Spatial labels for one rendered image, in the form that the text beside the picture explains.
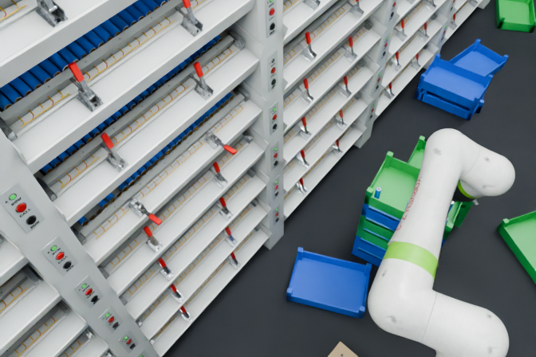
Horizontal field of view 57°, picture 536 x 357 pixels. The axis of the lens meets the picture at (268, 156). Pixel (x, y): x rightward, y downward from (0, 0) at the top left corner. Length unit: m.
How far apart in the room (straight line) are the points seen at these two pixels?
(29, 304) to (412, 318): 0.81
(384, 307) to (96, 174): 0.66
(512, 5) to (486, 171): 2.32
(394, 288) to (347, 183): 1.29
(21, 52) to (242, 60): 0.61
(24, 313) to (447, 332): 0.88
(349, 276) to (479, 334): 1.07
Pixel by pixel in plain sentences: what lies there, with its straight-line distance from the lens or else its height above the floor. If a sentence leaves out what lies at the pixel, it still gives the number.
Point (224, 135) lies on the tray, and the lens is 1.35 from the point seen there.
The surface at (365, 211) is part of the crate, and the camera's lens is 1.84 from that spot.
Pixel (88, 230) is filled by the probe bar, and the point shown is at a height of 0.92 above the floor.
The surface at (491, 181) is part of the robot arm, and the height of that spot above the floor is 0.89.
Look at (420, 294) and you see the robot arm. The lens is 1.10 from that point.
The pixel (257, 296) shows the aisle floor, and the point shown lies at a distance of 2.06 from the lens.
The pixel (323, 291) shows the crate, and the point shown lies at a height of 0.00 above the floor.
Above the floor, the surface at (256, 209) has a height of 0.32.
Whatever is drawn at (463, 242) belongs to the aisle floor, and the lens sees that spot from 2.29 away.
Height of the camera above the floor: 1.91
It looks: 52 degrees down
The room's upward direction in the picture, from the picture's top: 3 degrees counter-clockwise
